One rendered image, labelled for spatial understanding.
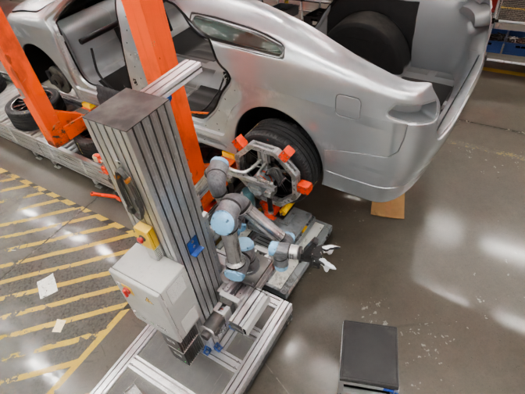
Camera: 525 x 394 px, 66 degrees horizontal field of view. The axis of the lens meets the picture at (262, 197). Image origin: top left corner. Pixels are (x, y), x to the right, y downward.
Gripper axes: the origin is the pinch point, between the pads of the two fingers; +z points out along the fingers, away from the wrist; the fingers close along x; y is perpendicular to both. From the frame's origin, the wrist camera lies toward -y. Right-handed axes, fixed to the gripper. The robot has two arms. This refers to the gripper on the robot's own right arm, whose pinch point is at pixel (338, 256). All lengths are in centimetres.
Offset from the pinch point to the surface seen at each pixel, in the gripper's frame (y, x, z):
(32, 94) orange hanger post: -3, -136, -304
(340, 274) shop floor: 112, -92, -4
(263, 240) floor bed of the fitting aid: 105, -109, -75
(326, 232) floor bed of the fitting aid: 100, -127, -22
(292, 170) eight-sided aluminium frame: 13, -88, -44
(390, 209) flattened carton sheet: 99, -174, 31
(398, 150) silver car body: -12, -88, 23
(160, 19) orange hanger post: -88, -75, -119
